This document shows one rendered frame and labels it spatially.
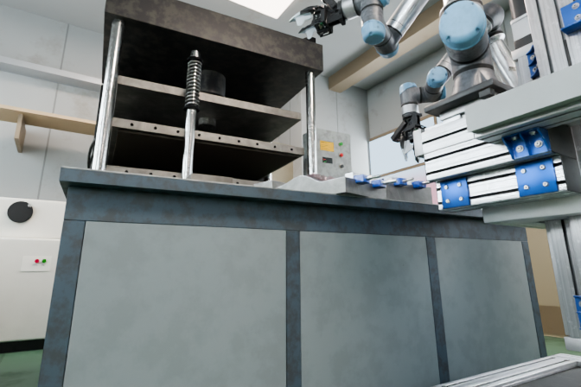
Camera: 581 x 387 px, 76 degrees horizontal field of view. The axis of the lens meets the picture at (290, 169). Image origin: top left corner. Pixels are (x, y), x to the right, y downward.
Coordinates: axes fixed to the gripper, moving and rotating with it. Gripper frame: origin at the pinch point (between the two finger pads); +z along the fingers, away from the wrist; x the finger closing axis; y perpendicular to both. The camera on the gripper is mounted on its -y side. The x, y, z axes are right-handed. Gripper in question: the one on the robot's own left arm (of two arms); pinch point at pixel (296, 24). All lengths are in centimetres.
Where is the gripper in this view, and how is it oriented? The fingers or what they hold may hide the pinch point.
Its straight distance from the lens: 152.8
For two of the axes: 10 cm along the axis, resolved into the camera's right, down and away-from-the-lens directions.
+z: -8.5, 1.4, 5.1
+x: 5.3, 3.5, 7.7
